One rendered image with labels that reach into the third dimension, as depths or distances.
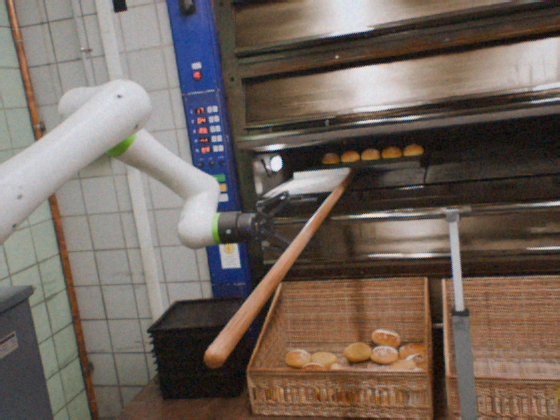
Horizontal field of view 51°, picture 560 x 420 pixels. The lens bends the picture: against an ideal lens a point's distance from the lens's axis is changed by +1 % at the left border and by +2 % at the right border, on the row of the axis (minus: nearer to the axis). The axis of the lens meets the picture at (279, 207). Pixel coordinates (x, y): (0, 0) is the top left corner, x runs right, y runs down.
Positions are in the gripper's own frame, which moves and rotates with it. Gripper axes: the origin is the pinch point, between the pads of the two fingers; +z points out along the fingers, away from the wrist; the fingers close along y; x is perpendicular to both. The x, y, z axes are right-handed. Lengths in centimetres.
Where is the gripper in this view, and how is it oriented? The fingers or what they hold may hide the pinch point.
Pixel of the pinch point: (312, 222)
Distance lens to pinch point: 157.6
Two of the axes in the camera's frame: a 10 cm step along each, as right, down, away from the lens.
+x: -2.5, 2.1, -9.4
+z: 9.6, -0.7, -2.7
